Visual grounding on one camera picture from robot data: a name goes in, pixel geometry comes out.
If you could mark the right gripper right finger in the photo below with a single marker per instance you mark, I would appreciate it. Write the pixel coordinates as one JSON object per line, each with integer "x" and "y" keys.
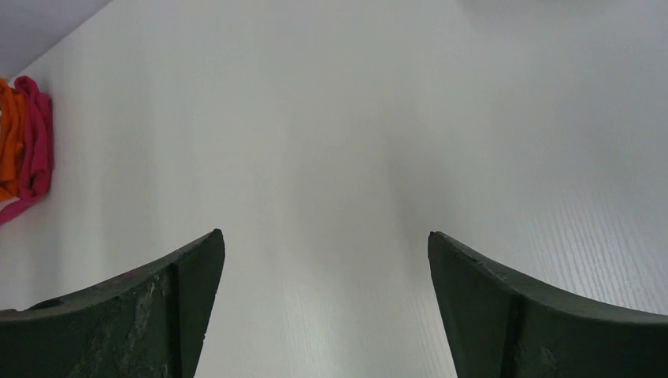
{"x": 502, "y": 323}

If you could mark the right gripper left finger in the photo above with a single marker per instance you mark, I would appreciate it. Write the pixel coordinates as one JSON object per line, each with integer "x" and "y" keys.
{"x": 148, "y": 322}

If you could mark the folded orange t-shirt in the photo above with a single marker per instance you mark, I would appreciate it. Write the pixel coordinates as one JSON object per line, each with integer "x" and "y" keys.
{"x": 13, "y": 113}

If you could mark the folded pink t-shirt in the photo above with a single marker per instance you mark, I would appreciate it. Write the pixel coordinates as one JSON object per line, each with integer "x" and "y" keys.
{"x": 38, "y": 164}

